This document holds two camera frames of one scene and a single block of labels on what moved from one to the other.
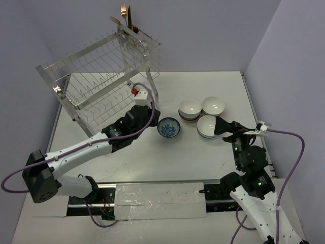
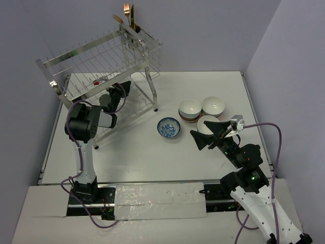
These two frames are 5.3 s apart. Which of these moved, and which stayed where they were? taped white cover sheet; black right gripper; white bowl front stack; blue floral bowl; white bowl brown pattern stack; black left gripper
Moved: black right gripper; black left gripper
Stayed: taped white cover sheet; white bowl brown pattern stack; white bowl front stack; blue floral bowl
